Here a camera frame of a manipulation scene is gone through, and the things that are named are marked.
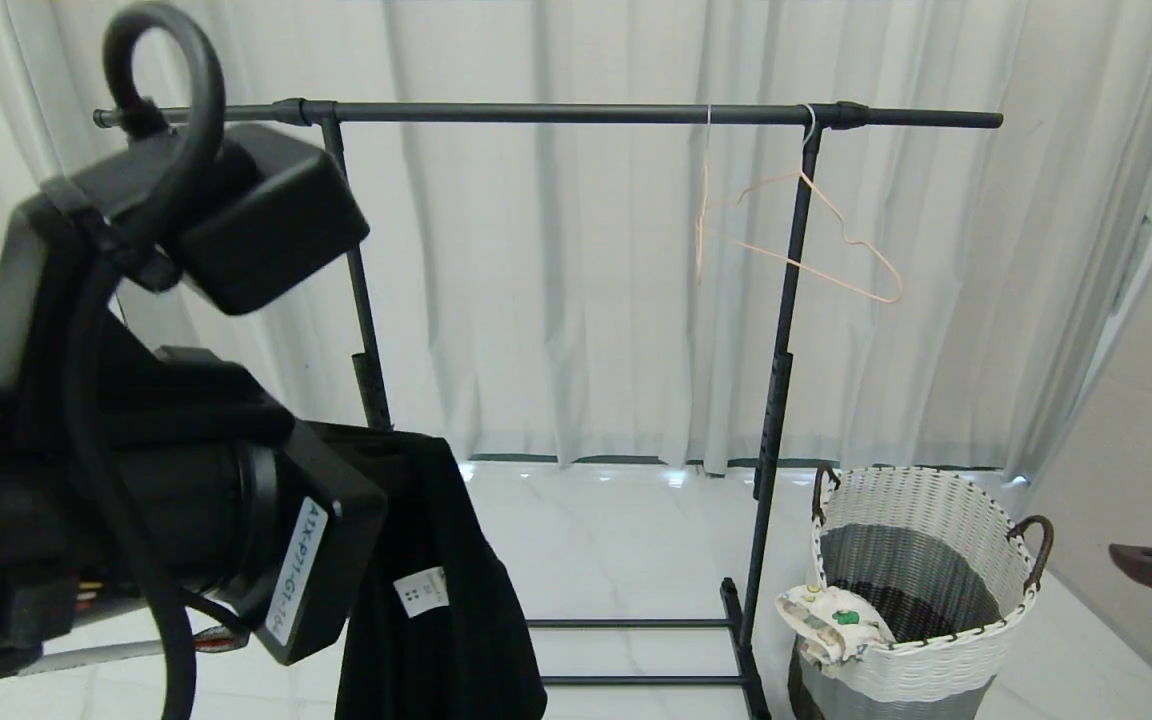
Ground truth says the black garment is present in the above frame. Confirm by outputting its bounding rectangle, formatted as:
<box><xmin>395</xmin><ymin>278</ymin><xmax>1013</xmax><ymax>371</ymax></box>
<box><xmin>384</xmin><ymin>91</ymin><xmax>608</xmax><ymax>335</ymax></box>
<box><xmin>311</xmin><ymin>420</ymin><xmax>549</xmax><ymax>720</ymax></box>

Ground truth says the pink clothes hanger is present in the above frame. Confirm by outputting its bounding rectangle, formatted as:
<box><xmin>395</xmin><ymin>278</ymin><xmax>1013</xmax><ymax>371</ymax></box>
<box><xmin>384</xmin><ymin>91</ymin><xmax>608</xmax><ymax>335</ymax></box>
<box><xmin>693</xmin><ymin>105</ymin><xmax>717</xmax><ymax>288</ymax></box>
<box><xmin>699</xmin><ymin>103</ymin><xmax>907</xmax><ymax>306</ymax></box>

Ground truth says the white laundry basket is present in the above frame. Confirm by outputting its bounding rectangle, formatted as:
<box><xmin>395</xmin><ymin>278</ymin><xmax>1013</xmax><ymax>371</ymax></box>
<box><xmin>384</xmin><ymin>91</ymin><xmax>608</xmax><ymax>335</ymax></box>
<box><xmin>788</xmin><ymin>465</ymin><xmax>1055</xmax><ymax>720</ymax></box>

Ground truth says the black clothes rack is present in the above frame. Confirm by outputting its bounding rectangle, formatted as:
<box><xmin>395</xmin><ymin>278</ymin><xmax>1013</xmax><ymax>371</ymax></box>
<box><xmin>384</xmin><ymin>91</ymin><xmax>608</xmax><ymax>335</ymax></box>
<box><xmin>93</xmin><ymin>97</ymin><xmax>1004</xmax><ymax>720</ymax></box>

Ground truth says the cream printed garment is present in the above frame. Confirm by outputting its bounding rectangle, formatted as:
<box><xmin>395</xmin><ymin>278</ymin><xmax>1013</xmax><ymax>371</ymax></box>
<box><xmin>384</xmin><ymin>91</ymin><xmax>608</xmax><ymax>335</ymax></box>
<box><xmin>776</xmin><ymin>583</ymin><xmax>897</xmax><ymax>669</ymax></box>

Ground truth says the white curtain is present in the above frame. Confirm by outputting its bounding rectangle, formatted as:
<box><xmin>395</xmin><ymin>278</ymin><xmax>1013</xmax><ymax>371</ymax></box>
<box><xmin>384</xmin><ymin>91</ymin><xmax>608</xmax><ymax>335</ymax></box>
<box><xmin>0</xmin><ymin>0</ymin><xmax>1152</xmax><ymax>481</ymax></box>

